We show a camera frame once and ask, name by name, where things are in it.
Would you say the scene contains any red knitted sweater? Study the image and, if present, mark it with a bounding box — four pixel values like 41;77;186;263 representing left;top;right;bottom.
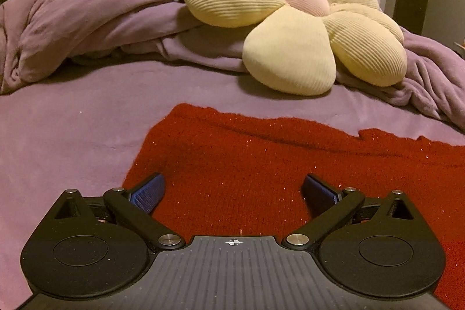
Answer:
124;104;464;309

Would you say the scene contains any purple bed sheet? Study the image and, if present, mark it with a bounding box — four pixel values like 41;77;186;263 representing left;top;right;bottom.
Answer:
1;61;464;309

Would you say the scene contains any cream flower shaped pillow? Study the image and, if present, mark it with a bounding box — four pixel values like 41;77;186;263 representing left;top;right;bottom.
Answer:
185;0;407;96

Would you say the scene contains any purple crumpled blanket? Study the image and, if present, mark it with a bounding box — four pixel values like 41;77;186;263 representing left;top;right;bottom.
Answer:
1;0;464;128

